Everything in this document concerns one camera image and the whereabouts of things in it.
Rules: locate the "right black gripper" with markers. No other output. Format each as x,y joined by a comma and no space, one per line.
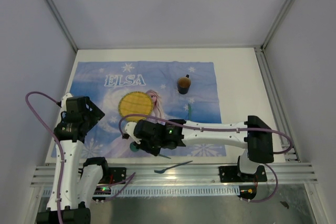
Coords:
155,151

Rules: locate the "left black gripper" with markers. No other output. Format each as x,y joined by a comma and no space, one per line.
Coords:
96,114

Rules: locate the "teal plastic spoon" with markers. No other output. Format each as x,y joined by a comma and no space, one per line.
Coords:
135,148

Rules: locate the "dark teal plastic fork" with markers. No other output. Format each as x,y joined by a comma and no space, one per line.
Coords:
162,171

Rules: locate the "yellow woven round plate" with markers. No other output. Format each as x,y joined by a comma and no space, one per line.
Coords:
135,103

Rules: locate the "blue pink Elsa cloth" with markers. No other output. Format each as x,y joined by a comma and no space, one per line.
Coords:
105,83

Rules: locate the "teal plastic knife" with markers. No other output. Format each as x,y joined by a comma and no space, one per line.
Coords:
189,112

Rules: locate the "brown paper cup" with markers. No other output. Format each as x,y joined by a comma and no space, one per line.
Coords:
183,84

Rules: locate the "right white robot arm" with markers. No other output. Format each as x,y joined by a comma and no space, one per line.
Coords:
254,136

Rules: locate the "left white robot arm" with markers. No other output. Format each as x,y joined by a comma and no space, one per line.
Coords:
73,187

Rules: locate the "aluminium front rail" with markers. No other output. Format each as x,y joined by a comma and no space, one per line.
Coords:
206,174

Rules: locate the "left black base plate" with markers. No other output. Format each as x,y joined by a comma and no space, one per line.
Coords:
116,175

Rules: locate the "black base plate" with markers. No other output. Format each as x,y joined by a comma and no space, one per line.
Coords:
116,175
231,174

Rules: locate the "white slotted cable duct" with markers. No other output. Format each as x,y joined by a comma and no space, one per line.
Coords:
183,191

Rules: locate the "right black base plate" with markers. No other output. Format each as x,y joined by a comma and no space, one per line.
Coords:
231,174

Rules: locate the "right aluminium side rail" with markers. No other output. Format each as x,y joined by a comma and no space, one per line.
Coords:
275,104

